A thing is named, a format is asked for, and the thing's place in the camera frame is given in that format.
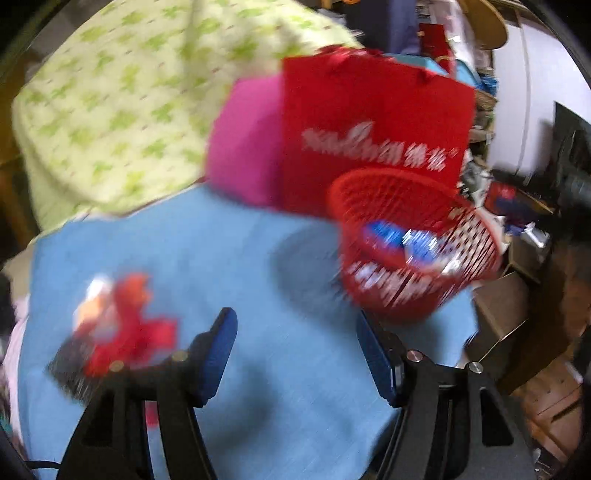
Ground pale pink cloth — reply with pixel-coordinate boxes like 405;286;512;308
0;295;33;444

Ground blue blanket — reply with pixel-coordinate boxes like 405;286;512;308
18;185;481;480

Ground flat cardboard box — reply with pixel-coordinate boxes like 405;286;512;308
512;360;587;462

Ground black monitor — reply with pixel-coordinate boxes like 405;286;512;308
553;102;591;213

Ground dark wooden desk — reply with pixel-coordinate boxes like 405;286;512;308
499;231;591;395

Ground blue wrappers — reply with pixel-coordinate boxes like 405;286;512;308
360;222;462;278

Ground black packet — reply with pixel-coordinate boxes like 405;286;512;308
46;339;100;402

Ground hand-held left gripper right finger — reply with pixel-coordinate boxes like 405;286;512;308
356;308;539;480

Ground red and blue box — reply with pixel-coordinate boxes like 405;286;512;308
485;182;527;215

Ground open cardboard box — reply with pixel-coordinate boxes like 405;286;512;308
464;272;532;370

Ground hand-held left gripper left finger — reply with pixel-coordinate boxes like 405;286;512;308
60;307;238;480

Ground pink pillow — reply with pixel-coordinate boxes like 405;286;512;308
205;74;296;208

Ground green clover print blanket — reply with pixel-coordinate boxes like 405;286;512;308
11;0;365;232

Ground red paper bag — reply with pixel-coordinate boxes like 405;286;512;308
279;46;476;217

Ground red mesh plastic basket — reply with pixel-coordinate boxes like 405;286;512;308
328;168;504;324

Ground round wooden board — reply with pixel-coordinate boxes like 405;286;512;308
471;0;509;49

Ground red wrapper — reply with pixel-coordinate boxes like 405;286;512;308
74;272;181;379

